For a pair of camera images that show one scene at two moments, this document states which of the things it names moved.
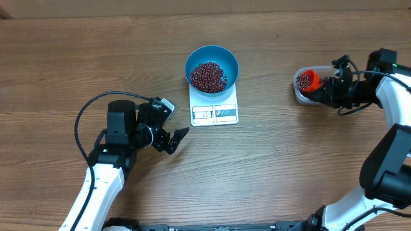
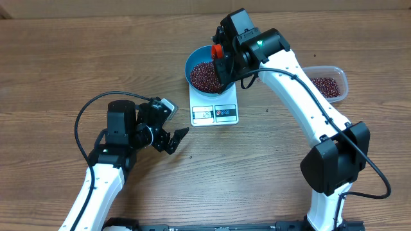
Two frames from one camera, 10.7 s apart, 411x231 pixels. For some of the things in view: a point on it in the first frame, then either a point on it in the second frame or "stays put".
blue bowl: x=212 y=70 stays put
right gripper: x=330 y=90 -> x=225 y=67
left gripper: x=160 y=145 stays put
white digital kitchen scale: x=220 y=110 stays put
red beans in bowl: x=209 y=77 stays put
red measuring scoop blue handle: x=315 y=85 -> x=217 y=49
